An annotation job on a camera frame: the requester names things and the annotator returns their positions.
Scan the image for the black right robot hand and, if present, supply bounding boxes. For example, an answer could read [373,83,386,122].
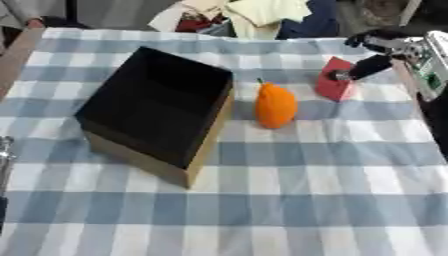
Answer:
[325,29,420,82]

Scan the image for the tan cardboard box black inside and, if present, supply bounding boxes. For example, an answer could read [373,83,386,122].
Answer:
[73,46,237,189]

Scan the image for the red block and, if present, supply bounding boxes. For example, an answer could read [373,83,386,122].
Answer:
[313,56,359,102]

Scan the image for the orange toy fruit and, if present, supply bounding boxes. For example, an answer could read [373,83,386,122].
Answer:
[253,78,300,130]

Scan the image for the pile of cloths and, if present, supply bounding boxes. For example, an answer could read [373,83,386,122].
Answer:
[147,0,342,41]

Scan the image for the person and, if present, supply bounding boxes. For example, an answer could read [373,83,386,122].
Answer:
[0,0,60,30]

